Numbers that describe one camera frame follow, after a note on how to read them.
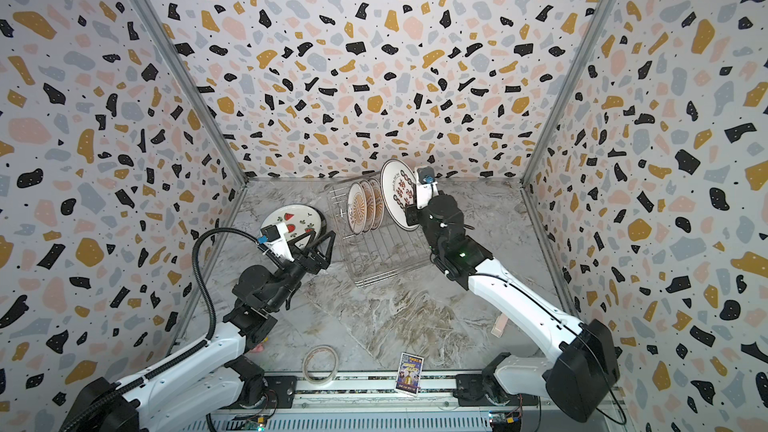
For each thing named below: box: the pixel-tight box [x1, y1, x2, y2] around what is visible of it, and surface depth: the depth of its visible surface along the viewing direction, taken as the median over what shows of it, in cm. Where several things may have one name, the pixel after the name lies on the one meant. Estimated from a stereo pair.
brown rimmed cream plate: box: [306, 205, 327, 239], surface depth 107 cm
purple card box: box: [395, 352, 424, 397], surface depth 77 cm
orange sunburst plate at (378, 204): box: [369, 178, 384, 230], surface depth 97 cm
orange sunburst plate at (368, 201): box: [359, 178, 378, 232], surface depth 99 cm
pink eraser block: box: [491, 313, 509, 339], surface depth 85 cm
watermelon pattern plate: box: [260, 204, 327, 241], surface depth 108 cm
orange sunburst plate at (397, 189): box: [380, 158, 419, 231], surface depth 83 cm
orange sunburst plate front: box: [347, 182, 368, 235], surface depth 102 cm
